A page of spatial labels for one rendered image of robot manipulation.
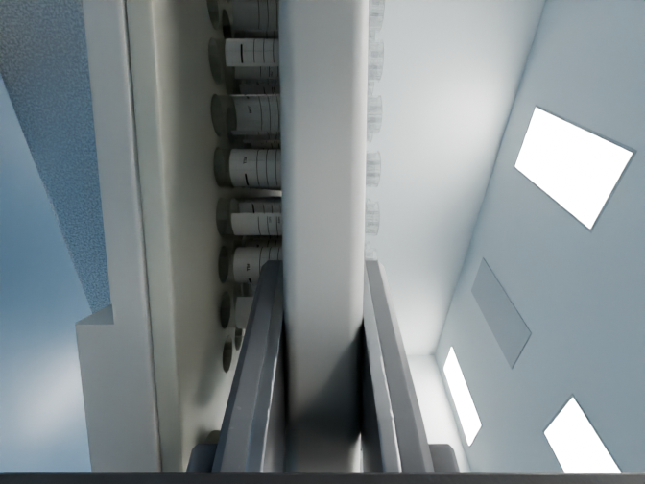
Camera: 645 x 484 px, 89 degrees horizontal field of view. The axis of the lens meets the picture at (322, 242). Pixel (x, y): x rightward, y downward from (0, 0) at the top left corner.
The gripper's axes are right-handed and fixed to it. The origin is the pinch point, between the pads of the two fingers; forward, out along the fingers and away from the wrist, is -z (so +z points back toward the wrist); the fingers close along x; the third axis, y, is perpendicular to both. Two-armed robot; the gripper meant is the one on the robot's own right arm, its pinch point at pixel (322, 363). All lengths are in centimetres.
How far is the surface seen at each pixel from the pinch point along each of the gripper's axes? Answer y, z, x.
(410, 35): 42, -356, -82
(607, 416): 231, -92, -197
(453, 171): 176, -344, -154
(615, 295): 162, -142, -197
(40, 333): 85, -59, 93
